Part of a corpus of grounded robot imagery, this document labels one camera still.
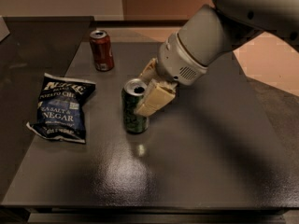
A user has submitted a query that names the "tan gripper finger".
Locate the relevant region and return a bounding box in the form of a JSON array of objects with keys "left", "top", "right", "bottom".
[
  {"left": 139, "top": 58, "right": 158, "bottom": 85},
  {"left": 135, "top": 81, "right": 177, "bottom": 117}
]

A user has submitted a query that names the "green soda can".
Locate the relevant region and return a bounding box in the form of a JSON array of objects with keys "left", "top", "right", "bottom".
[{"left": 121, "top": 78, "right": 150, "bottom": 133}]

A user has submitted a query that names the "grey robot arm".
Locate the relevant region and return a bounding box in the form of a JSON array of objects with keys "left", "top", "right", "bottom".
[{"left": 135, "top": 0, "right": 299, "bottom": 117}]

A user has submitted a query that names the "red soda can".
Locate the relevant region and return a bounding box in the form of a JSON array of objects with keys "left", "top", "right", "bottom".
[{"left": 89, "top": 30, "right": 114, "bottom": 72}]

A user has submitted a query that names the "blue chip bag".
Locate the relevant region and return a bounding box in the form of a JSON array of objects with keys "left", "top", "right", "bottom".
[{"left": 26, "top": 73, "right": 95, "bottom": 144}]

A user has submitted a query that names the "white paper corner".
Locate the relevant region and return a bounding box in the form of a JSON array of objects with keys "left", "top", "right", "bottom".
[{"left": 0, "top": 16, "right": 10, "bottom": 42}]

